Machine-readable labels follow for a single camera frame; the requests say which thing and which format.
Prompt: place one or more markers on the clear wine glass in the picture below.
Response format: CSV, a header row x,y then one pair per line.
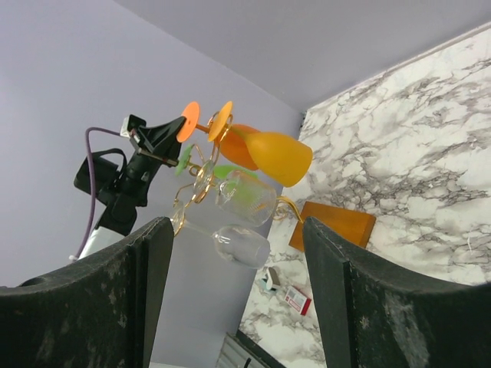
x,y
233,243

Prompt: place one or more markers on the yellow plastic wine glass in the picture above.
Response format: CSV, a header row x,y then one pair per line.
x,y
279,156

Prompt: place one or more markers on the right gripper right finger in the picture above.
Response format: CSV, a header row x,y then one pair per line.
x,y
375,313

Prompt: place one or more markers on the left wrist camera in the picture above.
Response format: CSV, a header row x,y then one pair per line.
x,y
131,123

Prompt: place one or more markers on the small red white box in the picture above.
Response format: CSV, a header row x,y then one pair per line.
x,y
297,300

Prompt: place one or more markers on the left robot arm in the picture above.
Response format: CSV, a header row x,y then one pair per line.
x,y
118,185

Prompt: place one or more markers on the green plastic wine glass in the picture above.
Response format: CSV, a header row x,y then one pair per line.
x,y
206,173

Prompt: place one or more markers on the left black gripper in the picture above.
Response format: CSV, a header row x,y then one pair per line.
x,y
154,147

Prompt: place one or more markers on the gold wire glass rack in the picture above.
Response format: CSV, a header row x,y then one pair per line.
x,y
354,226

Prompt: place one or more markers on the orange plastic wine glass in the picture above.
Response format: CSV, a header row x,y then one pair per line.
x,y
221,131

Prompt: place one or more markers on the clear stemmed glass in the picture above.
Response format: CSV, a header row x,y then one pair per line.
x,y
248,199

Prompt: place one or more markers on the small white blue object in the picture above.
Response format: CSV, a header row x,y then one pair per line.
x,y
270,280

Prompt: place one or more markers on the black metal base rail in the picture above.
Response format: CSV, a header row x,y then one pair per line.
x,y
238,350

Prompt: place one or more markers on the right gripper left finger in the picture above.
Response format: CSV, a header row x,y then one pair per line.
x,y
101,311

